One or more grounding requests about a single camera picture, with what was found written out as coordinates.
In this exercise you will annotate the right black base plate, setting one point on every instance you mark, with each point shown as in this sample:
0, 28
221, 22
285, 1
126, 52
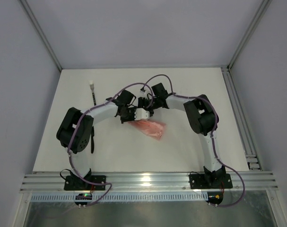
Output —
210, 180

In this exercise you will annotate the slotted cable duct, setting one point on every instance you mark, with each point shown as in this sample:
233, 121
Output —
122, 196

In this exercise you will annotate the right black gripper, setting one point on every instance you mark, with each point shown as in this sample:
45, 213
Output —
144, 103

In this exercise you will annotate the corner aluminium post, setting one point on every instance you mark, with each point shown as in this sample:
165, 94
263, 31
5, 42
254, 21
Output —
256, 19
38, 29

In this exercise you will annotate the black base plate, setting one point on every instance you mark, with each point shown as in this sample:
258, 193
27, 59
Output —
86, 183
210, 180

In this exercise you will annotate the left corner aluminium post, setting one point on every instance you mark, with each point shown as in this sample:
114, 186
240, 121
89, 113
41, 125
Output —
38, 29

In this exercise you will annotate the right corner aluminium post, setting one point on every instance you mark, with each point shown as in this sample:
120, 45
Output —
256, 19

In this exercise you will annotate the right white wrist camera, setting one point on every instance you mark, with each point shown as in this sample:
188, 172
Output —
144, 93

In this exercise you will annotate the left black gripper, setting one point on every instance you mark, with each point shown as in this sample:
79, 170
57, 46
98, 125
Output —
128, 114

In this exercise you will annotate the black handled knife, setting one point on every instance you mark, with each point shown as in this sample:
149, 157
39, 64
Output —
92, 140

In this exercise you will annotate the right side aluminium rail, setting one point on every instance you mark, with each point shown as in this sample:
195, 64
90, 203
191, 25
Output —
248, 144

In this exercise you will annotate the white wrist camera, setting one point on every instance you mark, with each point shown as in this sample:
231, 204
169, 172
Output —
144, 93
141, 114

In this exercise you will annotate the right small controller board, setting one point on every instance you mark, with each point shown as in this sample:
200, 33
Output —
214, 198

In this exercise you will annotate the left small controller board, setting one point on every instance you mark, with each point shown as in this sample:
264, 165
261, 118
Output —
82, 199

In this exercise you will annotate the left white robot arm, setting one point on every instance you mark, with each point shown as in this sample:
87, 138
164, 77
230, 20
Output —
74, 133

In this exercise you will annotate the small controller board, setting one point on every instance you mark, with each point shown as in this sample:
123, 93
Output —
214, 198
82, 199

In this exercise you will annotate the pink cloth napkin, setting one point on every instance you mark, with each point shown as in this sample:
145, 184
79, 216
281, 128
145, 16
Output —
153, 129

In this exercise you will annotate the front aluminium rail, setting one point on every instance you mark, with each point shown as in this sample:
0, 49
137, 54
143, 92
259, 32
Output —
152, 182

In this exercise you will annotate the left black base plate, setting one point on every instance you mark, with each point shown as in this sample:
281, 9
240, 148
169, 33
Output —
86, 183

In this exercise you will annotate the aluminium rail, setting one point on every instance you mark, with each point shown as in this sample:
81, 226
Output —
152, 182
248, 144

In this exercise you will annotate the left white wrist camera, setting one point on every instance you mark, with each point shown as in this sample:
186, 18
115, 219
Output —
141, 114

